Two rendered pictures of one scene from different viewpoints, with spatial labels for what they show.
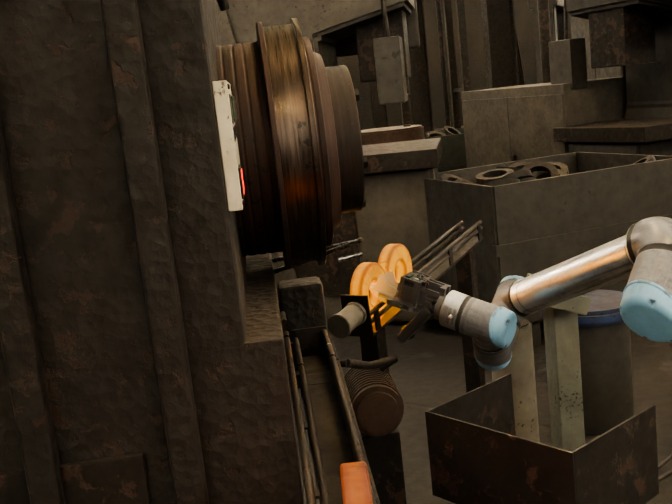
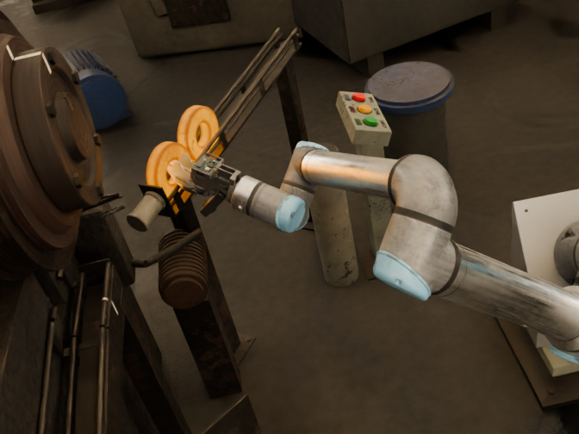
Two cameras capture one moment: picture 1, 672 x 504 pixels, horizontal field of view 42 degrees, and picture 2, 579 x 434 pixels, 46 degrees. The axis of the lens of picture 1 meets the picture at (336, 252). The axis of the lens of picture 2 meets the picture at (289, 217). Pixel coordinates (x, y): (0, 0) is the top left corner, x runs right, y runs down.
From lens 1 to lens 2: 0.93 m
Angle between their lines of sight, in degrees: 28
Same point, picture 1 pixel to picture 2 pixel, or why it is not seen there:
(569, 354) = not seen: hidden behind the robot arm
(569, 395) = (377, 202)
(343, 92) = (32, 114)
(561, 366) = not seen: hidden behind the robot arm
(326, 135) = (16, 182)
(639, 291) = (387, 267)
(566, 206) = not seen: outside the picture
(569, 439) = (379, 234)
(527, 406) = (339, 220)
